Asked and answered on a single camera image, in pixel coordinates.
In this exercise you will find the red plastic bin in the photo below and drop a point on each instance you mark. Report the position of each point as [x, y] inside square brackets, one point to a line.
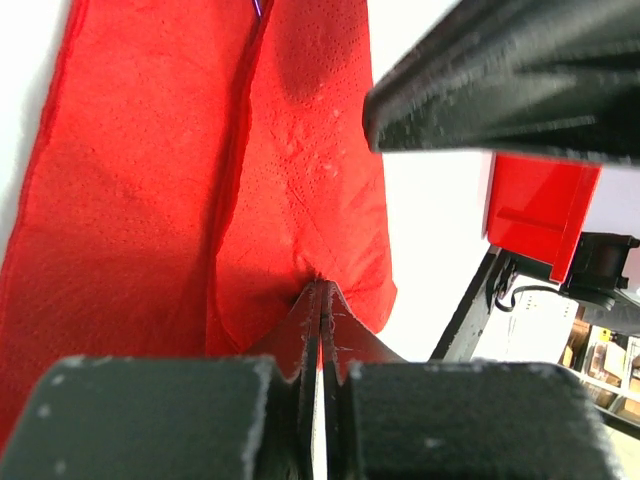
[538, 206]

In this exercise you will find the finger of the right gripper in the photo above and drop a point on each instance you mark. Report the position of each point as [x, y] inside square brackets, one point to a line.
[551, 78]

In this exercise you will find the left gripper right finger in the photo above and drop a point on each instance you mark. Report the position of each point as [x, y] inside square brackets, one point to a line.
[391, 419]

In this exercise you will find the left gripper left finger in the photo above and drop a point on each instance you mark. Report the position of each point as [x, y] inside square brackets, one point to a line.
[236, 417]

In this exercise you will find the red paper napkin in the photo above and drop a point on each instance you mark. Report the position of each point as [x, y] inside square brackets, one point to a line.
[196, 166]

